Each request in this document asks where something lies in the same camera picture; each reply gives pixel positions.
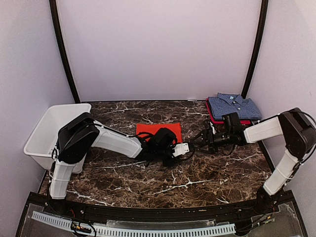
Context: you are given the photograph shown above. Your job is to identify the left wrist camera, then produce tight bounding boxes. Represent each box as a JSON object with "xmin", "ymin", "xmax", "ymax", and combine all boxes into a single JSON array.
[{"xmin": 152, "ymin": 127, "xmax": 196, "ymax": 161}]

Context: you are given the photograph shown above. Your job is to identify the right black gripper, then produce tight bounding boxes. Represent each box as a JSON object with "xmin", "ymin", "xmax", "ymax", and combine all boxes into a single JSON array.
[{"xmin": 190, "ymin": 129, "xmax": 233, "ymax": 155}]

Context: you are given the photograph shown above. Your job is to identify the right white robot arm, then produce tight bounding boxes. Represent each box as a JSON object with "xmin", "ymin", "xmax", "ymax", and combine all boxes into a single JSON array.
[{"xmin": 191, "ymin": 108, "xmax": 316, "ymax": 196}]

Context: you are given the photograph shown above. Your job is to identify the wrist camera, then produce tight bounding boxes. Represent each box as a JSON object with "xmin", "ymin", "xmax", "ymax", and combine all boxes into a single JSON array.
[
  {"xmin": 210, "ymin": 112, "xmax": 243, "ymax": 134},
  {"xmin": 152, "ymin": 127, "xmax": 196, "ymax": 161}
]

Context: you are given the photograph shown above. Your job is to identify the white plastic laundry basket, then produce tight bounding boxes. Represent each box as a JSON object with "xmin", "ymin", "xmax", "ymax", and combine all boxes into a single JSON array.
[{"xmin": 24, "ymin": 103, "xmax": 91, "ymax": 170}]

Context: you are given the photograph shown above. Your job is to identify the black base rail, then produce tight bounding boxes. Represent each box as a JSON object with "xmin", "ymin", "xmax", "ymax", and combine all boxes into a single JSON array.
[{"xmin": 26, "ymin": 191, "xmax": 296, "ymax": 228}]

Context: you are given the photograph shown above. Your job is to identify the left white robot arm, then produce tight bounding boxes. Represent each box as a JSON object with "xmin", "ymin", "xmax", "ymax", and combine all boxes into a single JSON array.
[{"xmin": 49, "ymin": 112, "xmax": 186, "ymax": 215}]

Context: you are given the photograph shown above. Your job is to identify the white slotted cable duct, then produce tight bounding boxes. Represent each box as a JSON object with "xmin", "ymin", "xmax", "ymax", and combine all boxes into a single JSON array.
[{"xmin": 31, "ymin": 211, "xmax": 236, "ymax": 237}]

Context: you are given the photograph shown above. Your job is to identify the left black frame post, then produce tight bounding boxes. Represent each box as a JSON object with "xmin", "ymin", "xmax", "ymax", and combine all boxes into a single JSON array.
[{"xmin": 49, "ymin": 0, "xmax": 81, "ymax": 104}]

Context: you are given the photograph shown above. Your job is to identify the red folded garment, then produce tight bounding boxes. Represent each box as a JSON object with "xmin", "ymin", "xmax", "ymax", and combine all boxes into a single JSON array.
[{"xmin": 205, "ymin": 98, "xmax": 260, "ymax": 126}]

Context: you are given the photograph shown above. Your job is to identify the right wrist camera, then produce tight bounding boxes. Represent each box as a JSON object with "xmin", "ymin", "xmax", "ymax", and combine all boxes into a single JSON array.
[{"xmin": 210, "ymin": 112, "xmax": 243, "ymax": 134}]

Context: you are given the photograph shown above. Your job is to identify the black frame post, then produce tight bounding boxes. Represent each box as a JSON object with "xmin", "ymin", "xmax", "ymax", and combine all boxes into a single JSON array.
[
  {"xmin": 241, "ymin": 0, "xmax": 269, "ymax": 99},
  {"xmin": 49, "ymin": 0, "xmax": 81, "ymax": 104}
]

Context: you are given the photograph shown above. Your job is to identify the blue checked shirt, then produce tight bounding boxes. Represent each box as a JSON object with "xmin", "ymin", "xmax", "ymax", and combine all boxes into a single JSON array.
[{"xmin": 207, "ymin": 93, "xmax": 262, "ymax": 120}]

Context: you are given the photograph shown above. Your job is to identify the right black frame post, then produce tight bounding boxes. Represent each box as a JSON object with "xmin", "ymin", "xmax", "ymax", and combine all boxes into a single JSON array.
[{"xmin": 241, "ymin": 0, "xmax": 269, "ymax": 99}]

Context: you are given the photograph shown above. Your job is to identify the orange garment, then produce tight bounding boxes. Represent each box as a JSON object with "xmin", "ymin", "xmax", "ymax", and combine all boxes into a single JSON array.
[{"xmin": 136, "ymin": 123, "xmax": 183, "ymax": 142}]

